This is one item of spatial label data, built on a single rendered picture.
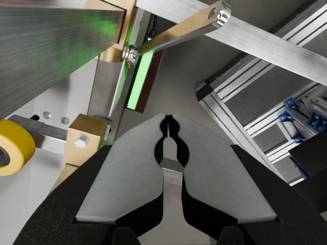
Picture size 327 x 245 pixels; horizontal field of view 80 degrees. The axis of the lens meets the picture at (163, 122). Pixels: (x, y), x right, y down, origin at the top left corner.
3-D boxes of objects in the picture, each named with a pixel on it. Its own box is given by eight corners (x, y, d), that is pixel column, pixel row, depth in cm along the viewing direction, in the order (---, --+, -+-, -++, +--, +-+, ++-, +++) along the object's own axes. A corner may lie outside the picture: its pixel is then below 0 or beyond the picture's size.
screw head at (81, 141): (90, 136, 30) (88, 140, 29) (88, 147, 31) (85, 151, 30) (77, 132, 30) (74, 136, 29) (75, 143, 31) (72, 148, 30)
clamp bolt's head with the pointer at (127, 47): (139, 64, 40) (141, 45, 25) (135, 76, 40) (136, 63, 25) (129, 61, 39) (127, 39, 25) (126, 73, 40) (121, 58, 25)
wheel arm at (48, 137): (240, 175, 41) (247, 191, 37) (231, 186, 43) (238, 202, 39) (17, 111, 33) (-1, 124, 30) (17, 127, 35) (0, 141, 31)
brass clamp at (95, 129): (111, 122, 35) (104, 137, 30) (97, 175, 41) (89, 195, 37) (76, 111, 34) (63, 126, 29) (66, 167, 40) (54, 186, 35)
